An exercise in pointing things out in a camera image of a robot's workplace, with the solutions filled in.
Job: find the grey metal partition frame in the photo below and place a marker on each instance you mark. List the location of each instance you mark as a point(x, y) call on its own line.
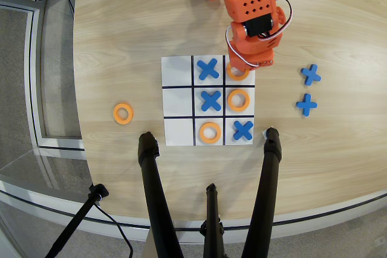
point(30, 73)

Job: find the white tic-tac-toe paper board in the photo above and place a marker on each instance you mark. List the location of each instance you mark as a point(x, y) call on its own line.
point(176, 101)

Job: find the short black tripod leg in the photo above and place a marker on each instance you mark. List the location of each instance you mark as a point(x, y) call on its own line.
point(213, 215)

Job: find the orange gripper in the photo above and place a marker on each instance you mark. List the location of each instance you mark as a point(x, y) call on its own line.
point(236, 62)

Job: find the blue foam cross piece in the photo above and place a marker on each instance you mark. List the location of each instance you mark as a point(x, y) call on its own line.
point(207, 69)
point(306, 105)
point(310, 75)
point(243, 131)
point(211, 101)

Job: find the thin black stand pole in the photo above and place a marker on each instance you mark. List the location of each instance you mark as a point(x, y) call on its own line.
point(75, 221)

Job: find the small white sticker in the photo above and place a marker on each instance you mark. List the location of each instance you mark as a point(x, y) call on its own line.
point(263, 133)

